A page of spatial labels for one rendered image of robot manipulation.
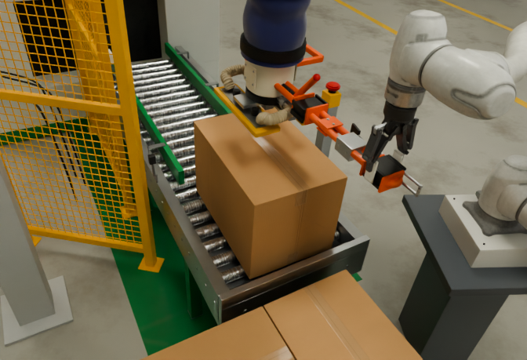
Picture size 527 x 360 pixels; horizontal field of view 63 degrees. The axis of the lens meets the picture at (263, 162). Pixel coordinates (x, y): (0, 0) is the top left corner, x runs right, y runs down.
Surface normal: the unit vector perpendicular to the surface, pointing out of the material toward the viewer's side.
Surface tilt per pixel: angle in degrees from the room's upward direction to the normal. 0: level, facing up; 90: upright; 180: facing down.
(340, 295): 0
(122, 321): 0
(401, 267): 0
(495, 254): 90
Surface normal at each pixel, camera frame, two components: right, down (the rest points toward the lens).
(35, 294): 0.48, 0.54
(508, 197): -0.88, 0.16
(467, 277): 0.06, -0.80
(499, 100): 0.27, 0.60
